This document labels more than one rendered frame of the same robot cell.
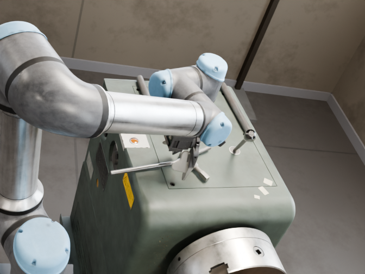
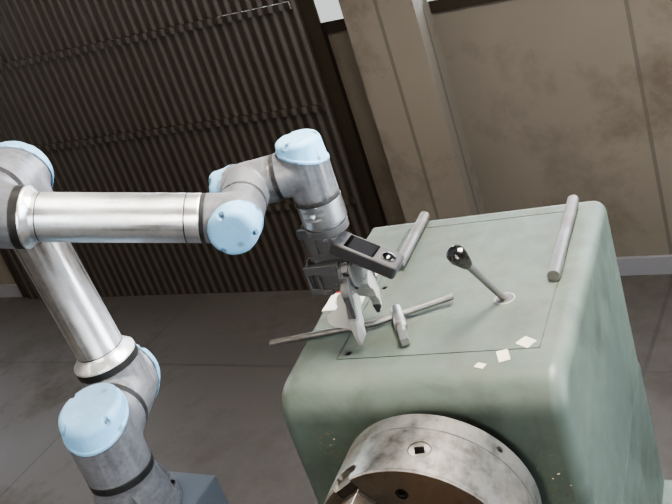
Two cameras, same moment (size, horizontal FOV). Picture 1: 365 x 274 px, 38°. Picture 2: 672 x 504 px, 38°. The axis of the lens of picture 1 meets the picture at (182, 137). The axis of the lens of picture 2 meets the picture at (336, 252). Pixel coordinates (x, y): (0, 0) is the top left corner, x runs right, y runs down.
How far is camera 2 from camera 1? 1.31 m
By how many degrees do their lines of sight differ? 51
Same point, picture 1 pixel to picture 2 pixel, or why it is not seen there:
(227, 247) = (373, 442)
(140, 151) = not seen: hidden behind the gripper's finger
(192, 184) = (380, 352)
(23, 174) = (67, 323)
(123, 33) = not seen: outside the picture
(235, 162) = (488, 316)
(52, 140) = not seen: hidden behind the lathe
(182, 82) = (230, 175)
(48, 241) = (91, 407)
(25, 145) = (45, 282)
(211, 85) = (292, 173)
